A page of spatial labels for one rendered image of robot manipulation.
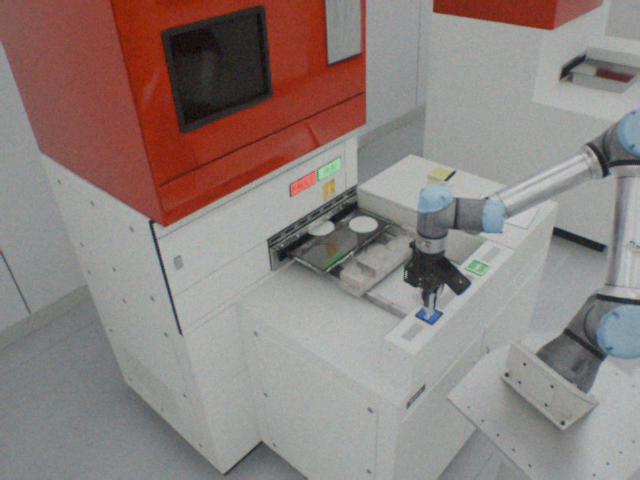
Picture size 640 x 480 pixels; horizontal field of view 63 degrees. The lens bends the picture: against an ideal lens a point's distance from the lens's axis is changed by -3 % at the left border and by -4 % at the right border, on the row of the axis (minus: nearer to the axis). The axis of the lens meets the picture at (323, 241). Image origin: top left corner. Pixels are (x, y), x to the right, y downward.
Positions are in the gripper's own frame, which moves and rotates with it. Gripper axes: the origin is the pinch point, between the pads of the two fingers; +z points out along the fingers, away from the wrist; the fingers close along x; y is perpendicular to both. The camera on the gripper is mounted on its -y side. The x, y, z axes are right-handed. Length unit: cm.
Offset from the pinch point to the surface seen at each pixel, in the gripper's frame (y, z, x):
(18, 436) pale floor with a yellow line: 146, 98, 87
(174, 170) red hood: 54, -38, 33
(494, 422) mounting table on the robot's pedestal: -25.2, 16.1, 8.8
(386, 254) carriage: 31.9, 10.0, -23.7
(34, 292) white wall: 207, 77, 43
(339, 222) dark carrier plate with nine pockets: 55, 8, -27
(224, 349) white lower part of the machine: 59, 31, 27
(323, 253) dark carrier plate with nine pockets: 46.8, 8.1, -9.4
